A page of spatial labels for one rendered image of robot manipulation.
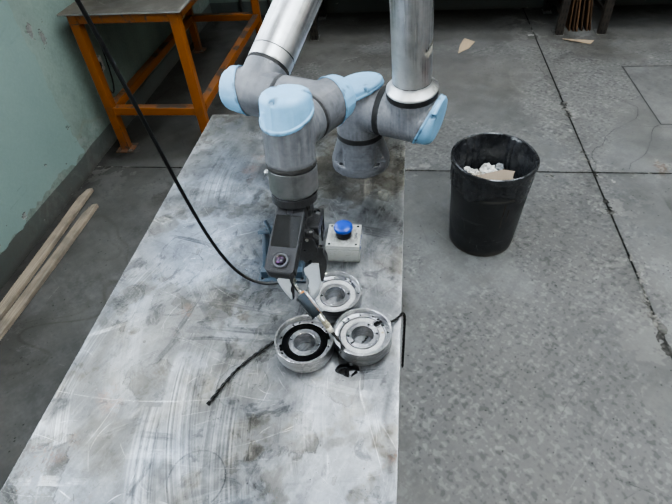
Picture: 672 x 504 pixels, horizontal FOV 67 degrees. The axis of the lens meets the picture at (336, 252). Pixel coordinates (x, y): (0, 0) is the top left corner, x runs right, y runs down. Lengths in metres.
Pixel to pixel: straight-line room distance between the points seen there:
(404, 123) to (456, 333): 1.01
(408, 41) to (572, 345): 1.33
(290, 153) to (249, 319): 0.40
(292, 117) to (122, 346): 0.57
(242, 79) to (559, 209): 1.96
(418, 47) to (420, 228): 1.37
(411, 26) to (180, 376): 0.78
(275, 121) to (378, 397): 0.47
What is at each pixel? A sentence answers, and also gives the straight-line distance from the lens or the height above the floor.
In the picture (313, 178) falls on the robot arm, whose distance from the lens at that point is 0.75.
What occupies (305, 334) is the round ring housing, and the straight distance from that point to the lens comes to 0.92.
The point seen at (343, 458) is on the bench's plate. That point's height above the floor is 0.80.
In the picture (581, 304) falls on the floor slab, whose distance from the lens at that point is 2.18.
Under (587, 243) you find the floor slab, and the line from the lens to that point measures 2.44.
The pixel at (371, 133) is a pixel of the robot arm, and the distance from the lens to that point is 1.25.
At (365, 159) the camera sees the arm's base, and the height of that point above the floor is 0.85.
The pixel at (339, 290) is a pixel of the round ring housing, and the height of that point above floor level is 0.82.
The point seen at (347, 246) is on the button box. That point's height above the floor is 0.85.
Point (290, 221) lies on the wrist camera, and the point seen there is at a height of 1.07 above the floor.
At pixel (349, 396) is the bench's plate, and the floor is 0.80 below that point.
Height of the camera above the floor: 1.56
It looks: 44 degrees down
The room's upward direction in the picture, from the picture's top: 5 degrees counter-clockwise
